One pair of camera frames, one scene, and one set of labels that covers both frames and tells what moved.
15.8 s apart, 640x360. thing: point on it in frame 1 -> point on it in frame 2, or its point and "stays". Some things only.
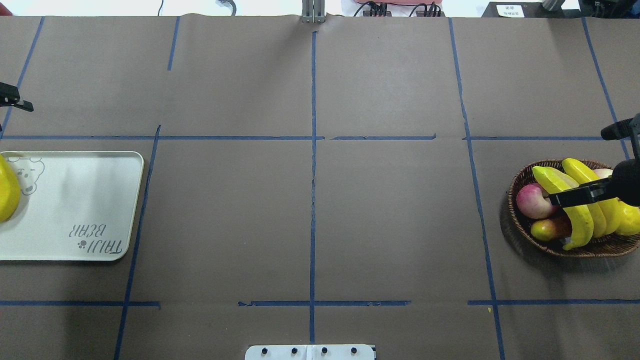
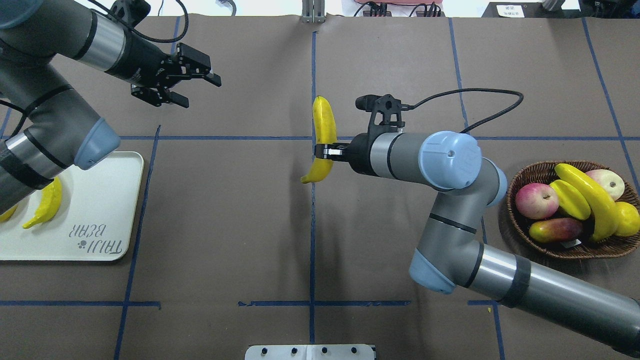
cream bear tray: (73, 205) stays
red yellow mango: (552, 229) stays
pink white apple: (534, 202) stays
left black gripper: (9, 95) -> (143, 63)
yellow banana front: (555, 180) -> (50, 201)
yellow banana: (600, 227) -> (325, 132)
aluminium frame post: (313, 11) stays
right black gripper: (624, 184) -> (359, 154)
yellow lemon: (629, 222) stays
